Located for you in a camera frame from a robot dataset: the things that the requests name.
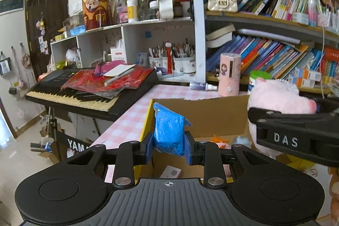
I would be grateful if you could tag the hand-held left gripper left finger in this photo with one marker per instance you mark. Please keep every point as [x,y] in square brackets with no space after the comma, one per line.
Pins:
[148,148]

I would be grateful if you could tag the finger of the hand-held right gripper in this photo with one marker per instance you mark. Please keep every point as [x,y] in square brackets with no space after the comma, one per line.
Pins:
[264,117]
[328,106]

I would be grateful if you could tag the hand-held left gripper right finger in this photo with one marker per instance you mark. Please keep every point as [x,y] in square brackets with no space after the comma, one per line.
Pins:
[189,150]

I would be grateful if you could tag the pink pig plush toy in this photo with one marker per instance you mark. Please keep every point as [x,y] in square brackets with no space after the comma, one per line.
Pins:
[275,96]

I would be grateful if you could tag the blue clay packet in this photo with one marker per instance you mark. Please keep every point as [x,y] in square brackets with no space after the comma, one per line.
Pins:
[169,130]

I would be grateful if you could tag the white charger block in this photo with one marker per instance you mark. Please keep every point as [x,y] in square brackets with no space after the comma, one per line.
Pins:
[170,171]

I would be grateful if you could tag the pink plush with orange antlers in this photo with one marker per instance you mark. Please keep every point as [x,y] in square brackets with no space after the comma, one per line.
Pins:
[223,145]

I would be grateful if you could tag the cardboard box with yellow outside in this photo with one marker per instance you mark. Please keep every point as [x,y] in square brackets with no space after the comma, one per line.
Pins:
[212,114]

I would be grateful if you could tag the person's right hand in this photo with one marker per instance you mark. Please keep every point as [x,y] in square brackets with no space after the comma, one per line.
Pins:
[334,189]

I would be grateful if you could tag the light blue fluffy toy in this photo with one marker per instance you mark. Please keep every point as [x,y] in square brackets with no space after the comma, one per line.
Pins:
[241,141]

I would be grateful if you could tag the stack of small boxes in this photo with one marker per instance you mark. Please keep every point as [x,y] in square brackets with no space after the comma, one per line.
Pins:
[304,77]

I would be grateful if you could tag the pink checked tablecloth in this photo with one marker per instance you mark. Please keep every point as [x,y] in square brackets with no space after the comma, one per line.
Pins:
[124,120]

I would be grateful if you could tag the white jar with green lid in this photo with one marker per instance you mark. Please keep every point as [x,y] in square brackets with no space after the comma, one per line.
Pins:
[258,76]

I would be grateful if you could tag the black electronic keyboard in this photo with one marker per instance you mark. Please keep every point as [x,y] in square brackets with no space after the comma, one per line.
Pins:
[129,99]

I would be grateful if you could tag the pink cylinder humidifier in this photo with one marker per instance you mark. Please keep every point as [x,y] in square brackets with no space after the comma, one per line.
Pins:
[229,75]

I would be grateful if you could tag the long row of colourful books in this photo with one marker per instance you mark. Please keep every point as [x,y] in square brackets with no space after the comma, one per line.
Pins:
[270,56]

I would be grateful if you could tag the small spray bottle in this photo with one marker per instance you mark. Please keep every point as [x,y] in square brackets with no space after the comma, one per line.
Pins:
[201,86]

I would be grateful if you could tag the red plastic bag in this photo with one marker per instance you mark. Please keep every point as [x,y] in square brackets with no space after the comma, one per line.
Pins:
[127,80]

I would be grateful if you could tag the black keyboard stand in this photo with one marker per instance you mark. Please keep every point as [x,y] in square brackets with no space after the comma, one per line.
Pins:
[74,144]

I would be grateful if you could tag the grey slim bar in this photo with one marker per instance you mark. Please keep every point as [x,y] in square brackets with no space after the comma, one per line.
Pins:
[117,79]

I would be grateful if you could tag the white notebook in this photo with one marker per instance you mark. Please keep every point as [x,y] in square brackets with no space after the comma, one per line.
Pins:
[119,69]

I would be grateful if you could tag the white pen cup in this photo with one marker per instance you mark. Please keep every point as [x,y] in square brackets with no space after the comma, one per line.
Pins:
[189,65]
[155,64]
[178,65]

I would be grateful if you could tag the blue tissue pack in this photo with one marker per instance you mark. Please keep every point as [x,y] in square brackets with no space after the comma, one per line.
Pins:
[142,59]

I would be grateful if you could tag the red tassel ornament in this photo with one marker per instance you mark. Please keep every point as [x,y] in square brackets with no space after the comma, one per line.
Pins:
[169,61]

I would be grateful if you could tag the magenta wrapper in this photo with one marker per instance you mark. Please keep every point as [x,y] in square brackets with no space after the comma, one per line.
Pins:
[100,69]

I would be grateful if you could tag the wooden bookshelf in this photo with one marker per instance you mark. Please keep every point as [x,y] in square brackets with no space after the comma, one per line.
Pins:
[251,19]

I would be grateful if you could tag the white paper bag red label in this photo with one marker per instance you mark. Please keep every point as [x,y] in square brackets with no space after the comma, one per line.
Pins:
[117,54]

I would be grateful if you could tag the cardboard pieces pile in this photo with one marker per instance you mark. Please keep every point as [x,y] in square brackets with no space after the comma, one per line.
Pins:
[45,148]

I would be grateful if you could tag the row of books with yellow spines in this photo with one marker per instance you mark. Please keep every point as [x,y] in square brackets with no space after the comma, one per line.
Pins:
[286,1]

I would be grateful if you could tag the white desktop shelf unit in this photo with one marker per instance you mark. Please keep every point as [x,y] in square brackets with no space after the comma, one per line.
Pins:
[137,32]

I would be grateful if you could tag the white plastic bag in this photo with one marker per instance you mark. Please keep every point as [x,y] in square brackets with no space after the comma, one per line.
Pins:
[72,56]

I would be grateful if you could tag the pink packet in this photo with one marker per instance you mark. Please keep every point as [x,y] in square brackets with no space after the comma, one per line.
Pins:
[122,15]

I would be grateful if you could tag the white bottle with yellow label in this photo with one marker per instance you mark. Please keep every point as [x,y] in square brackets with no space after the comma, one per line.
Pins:
[132,13]

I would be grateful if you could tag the glass jar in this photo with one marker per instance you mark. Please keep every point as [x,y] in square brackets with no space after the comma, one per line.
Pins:
[153,11]

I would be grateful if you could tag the blue box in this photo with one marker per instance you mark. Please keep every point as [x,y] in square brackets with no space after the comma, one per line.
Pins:
[77,30]

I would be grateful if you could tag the brown bottle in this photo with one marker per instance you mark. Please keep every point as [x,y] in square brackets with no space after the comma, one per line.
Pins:
[178,10]

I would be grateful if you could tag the orange cartoon figure box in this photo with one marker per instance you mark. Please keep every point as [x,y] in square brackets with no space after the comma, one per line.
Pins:
[96,13]

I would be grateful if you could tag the white curved container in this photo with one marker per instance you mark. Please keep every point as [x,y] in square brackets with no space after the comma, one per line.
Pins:
[166,2]

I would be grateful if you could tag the pink hanging pouch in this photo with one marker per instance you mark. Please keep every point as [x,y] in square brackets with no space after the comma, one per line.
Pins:
[26,59]

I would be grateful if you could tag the black and white hanging bag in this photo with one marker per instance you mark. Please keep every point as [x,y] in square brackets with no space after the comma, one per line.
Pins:
[4,65]

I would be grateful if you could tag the dark wooden door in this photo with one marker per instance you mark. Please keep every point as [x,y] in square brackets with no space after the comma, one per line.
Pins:
[47,3]

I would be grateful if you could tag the black wall panel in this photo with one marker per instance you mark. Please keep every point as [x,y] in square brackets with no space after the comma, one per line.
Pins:
[10,5]

